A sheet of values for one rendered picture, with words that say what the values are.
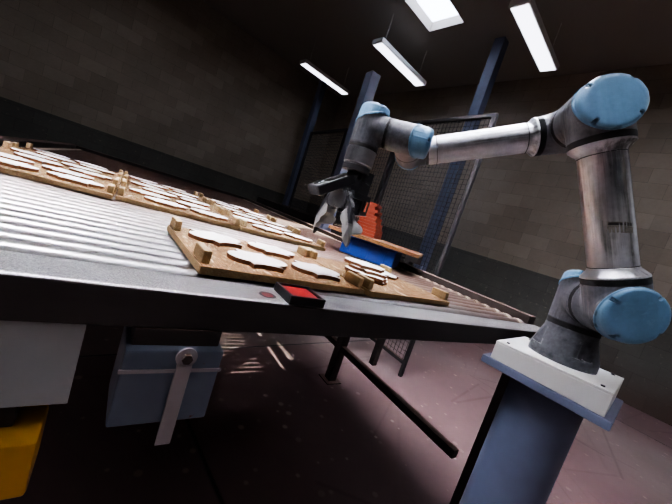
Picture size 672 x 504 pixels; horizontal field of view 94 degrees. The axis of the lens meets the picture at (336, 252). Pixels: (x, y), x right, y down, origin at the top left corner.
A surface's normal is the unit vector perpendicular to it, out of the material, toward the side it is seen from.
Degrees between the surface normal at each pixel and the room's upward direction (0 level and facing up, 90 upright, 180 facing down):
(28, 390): 90
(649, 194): 90
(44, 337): 90
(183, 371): 90
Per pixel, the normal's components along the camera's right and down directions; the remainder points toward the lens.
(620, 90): -0.25, -0.11
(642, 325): -0.23, 0.15
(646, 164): -0.71, -0.16
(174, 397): 0.53, 0.26
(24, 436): 0.31, -0.94
